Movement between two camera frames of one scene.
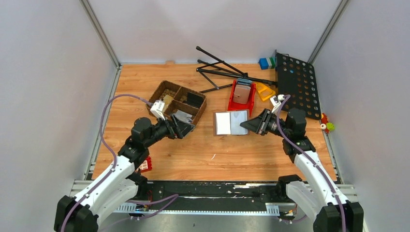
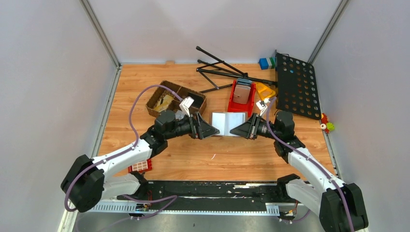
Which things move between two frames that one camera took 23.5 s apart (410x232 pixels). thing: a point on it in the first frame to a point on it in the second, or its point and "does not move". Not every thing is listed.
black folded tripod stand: (223, 68) does not move
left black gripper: (179, 129) to (200, 129)
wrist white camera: (276, 102) to (261, 106)
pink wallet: (241, 94) does not move
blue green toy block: (267, 63) does not move
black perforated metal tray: (297, 79) does not move
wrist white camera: (157, 108) to (185, 104)
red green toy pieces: (327, 126) does not move
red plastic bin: (237, 106) does not move
